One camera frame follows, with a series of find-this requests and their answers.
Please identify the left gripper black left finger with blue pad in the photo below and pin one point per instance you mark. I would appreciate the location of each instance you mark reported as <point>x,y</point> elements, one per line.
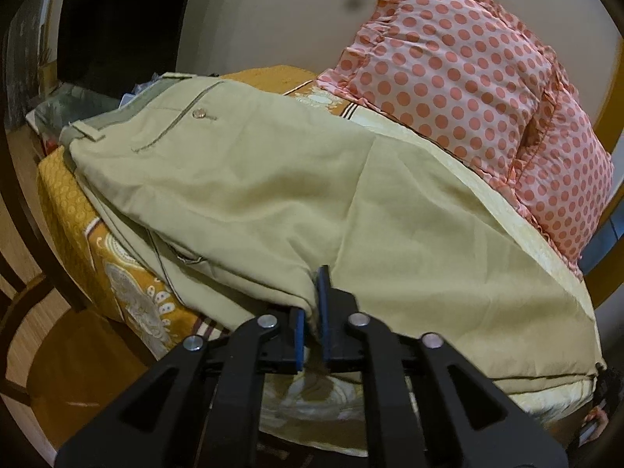
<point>199,404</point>

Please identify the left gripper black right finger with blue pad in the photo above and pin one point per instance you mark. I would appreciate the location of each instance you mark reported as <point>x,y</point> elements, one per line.
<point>425,404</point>

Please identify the pink polka dot pillow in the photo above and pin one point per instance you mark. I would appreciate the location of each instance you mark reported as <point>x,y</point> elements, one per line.
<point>472,78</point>

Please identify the wooden chair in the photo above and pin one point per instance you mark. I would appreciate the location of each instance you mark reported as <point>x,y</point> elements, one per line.
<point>74,362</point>

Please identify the beige khaki pants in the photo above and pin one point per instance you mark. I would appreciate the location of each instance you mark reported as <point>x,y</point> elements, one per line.
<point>235,197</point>

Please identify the yellow orange patterned bedsheet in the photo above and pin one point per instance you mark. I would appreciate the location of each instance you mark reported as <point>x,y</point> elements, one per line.
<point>321,410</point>

